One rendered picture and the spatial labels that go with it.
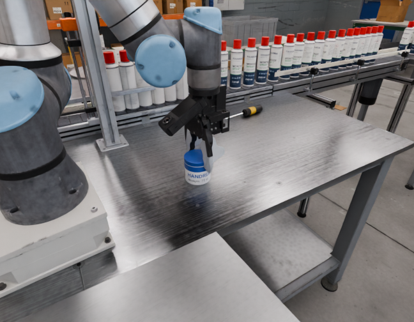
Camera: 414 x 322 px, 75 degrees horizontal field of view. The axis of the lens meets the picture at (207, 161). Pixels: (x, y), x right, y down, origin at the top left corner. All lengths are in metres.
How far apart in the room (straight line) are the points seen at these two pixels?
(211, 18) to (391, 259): 1.63
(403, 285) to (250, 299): 1.36
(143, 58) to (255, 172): 0.47
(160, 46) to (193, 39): 0.16
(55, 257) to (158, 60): 0.38
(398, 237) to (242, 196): 1.48
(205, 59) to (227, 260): 0.39
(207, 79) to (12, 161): 0.38
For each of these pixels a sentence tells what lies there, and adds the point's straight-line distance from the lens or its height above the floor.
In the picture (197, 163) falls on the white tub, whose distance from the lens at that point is 0.67.
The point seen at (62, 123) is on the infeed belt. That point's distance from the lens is 1.04.
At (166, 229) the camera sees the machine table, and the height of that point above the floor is 0.83.
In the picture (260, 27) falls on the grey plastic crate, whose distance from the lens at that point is 2.95.
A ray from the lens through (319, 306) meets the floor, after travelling 1.54.
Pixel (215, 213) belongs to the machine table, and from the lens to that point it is 0.63.
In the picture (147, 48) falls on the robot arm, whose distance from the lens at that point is 0.41.
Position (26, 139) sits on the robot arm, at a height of 1.07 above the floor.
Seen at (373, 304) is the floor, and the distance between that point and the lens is 1.65.
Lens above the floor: 1.26
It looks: 32 degrees down
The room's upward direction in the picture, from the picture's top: straight up
